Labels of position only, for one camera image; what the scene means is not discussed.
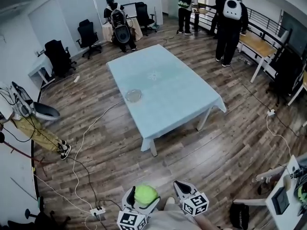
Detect white box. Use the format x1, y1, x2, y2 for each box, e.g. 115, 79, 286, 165
286, 154, 301, 177

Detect green dustpan with broom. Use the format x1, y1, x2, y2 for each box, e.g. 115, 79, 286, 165
152, 6, 161, 31

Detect black metal railing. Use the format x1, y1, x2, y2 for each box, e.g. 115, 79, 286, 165
190, 5, 292, 57

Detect black grey backpack rig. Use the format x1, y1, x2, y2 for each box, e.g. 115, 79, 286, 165
109, 8, 131, 45

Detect black square box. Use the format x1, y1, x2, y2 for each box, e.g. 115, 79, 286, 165
271, 186, 291, 216

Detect long white cable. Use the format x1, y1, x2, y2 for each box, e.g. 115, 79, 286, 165
71, 98, 126, 213

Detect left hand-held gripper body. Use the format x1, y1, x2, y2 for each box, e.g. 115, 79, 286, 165
117, 199, 158, 230

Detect white table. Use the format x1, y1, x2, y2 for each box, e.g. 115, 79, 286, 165
149, 106, 212, 157

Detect black bag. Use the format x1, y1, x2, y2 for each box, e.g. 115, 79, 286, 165
229, 202, 250, 230

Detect round wooden high table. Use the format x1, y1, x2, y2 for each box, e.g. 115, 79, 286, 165
190, 7, 209, 33

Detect computer monitor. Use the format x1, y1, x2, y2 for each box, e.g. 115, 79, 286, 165
121, 3, 138, 19

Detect person's right forearm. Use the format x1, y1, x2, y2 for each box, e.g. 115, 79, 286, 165
195, 214, 218, 230

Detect green leafy vegetable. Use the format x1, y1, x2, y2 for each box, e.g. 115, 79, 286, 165
134, 184, 159, 206

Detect light blue tablecloth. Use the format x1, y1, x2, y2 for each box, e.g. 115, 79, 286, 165
106, 44, 227, 152

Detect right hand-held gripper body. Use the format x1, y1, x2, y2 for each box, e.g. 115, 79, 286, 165
178, 191, 210, 217

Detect wooden desk white legs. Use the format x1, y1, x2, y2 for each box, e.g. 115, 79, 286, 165
236, 29, 278, 84

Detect green black backpack rig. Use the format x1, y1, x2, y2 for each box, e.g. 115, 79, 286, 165
290, 163, 307, 205

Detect dark wall board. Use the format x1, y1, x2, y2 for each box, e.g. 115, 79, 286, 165
280, 10, 307, 58

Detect table with cream cloth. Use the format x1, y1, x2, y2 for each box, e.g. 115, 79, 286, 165
101, 16, 144, 43

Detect black chair base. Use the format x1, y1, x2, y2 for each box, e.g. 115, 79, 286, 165
6, 196, 71, 230

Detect small white desk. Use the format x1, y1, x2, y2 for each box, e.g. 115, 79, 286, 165
27, 56, 56, 89

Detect clear glass dish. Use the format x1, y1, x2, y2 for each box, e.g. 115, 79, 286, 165
125, 88, 144, 104

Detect black office chair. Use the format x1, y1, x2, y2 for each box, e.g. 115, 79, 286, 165
44, 39, 78, 78
135, 1, 157, 37
76, 19, 103, 60
265, 53, 306, 106

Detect black cable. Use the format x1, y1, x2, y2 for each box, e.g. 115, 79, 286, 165
229, 65, 301, 138
57, 149, 99, 211

